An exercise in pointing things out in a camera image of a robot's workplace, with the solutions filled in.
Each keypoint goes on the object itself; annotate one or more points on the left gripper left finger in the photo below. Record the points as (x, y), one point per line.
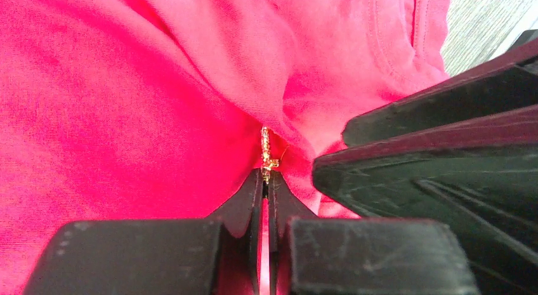
(217, 254)

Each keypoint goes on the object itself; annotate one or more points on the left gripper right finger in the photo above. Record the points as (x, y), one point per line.
(313, 255)

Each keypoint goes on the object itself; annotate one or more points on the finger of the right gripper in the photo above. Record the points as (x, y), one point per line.
(506, 83)
(478, 176)

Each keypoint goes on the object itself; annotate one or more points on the red maple leaf brooch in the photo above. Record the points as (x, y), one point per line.
(268, 163)

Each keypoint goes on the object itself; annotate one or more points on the red t-shirt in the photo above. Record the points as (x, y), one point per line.
(116, 109)

